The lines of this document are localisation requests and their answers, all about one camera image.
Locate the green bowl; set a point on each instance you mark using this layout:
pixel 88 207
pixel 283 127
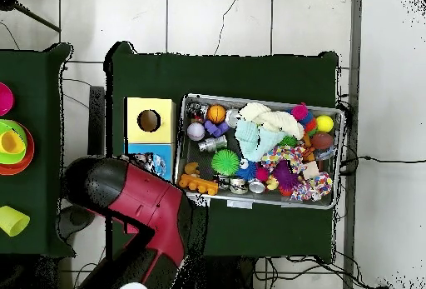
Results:
pixel 13 126

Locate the green side table cloth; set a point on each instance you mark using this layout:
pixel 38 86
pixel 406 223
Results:
pixel 40 89

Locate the green spiky ball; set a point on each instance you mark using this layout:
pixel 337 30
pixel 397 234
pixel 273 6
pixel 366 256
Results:
pixel 225 162

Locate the white ball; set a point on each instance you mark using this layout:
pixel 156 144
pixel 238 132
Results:
pixel 196 132

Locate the silver can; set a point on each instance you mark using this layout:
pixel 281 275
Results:
pixel 233 117

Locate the orange disc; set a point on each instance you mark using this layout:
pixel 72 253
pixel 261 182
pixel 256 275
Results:
pixel 29 159

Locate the yellow-green cup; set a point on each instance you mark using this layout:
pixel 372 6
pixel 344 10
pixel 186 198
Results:
pixel 13 221

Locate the brown toy football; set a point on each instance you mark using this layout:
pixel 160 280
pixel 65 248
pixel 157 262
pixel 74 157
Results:
pixel 322 140

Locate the orange rubber toy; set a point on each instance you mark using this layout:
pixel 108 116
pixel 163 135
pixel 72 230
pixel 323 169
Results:
pixel 198 184

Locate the wooden box with three holes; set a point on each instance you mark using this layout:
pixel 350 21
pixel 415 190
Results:
pixel 133 119

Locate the pink round cup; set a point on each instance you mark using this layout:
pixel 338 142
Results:
pixel 4 99

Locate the small yellow cup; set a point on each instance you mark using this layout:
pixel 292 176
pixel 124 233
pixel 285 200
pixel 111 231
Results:
pixel 10 142

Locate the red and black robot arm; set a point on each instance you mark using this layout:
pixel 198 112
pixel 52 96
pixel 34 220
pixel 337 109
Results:
pixel 140 199

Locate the pink spiky ball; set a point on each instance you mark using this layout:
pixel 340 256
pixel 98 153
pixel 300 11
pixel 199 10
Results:
pixel 299 111

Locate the clear mesh bin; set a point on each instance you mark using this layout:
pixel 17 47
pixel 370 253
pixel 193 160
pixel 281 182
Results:
pixel 319 202

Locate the small orange basketball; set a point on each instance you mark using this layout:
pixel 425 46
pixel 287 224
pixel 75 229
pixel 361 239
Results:
pixel 217 113

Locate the mint green cloth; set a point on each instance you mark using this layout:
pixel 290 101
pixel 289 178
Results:
pixel 249 139

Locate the polka dot cloth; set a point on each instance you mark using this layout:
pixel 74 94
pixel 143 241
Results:
pixel 285 158

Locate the cream yellow cloth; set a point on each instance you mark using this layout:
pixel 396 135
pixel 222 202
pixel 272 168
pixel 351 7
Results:
pixel 273 119

